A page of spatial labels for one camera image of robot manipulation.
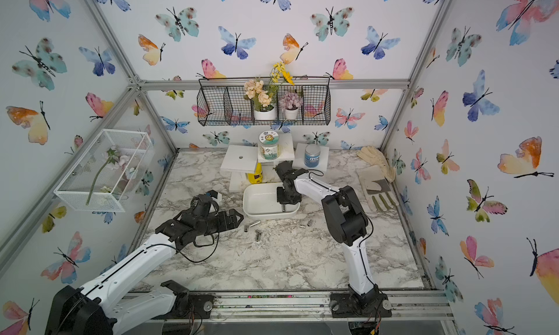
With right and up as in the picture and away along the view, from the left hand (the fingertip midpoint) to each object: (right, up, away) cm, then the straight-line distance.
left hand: (237, 217), depth 82 cm
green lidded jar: (+12, +26, 0) cm, 29 cm away
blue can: (+29, +24, +7) cm, 38 cm away
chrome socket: (+2, -6, +9) cm, 11 cm away
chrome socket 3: (+28, -5, +11) cm, 31 cm away
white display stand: (-3, +22, +14) cm, 26 cm away
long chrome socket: (+17, +1, +15) cm, 23 cm away
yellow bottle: (+5, +15, +19) cm, 24 cm away
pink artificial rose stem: (-40, +22, -7) cm, 46 cm away
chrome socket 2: (+7, -10, +7) cm, 14 cm away
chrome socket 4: (+25, -6, +10) cm, 28 cm away
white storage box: (+6, +4, +17) cm, 18 cm away
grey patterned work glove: (+62, +8, +22) cm, 66 cm away
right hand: (+17, +5, +16) cm, 24 cm away
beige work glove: (+65, +25, +35) cm, 78 cm away
